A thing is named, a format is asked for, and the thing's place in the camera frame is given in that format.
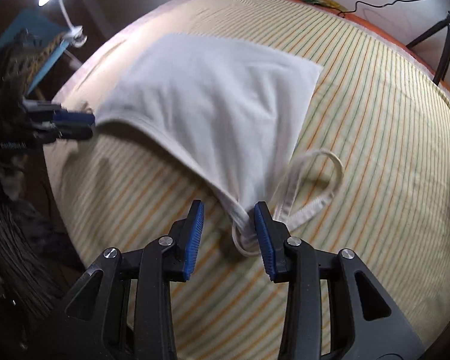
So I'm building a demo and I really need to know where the white camisole top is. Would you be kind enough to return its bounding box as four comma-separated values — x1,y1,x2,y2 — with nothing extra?
96,33,344,257

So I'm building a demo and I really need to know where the leopard print cloth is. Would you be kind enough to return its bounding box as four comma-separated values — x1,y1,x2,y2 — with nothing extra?
1,29,65,94

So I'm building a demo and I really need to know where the blue chair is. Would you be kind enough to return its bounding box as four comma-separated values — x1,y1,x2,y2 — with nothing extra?
0,9,71,95

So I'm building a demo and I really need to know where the yellow striped bed cover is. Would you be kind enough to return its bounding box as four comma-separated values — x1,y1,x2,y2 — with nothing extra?
45,0,450,359

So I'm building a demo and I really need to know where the black ring light cable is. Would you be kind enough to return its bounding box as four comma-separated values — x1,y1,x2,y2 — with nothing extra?
292,0,446,18

